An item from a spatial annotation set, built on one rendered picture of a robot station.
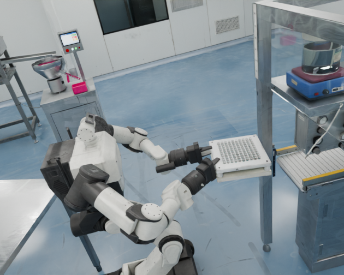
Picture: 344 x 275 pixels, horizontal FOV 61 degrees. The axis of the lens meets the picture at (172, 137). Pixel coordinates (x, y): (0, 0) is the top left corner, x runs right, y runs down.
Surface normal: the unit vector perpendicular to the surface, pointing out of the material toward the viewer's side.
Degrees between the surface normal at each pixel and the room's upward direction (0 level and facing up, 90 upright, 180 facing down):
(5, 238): 0
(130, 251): 0
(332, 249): 90
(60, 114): 90
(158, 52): 90
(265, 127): 90
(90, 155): 0
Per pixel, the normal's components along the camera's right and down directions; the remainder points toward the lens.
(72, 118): 0.30, 0.44
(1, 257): -0.18, -0.84
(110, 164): 0.79, 0.11
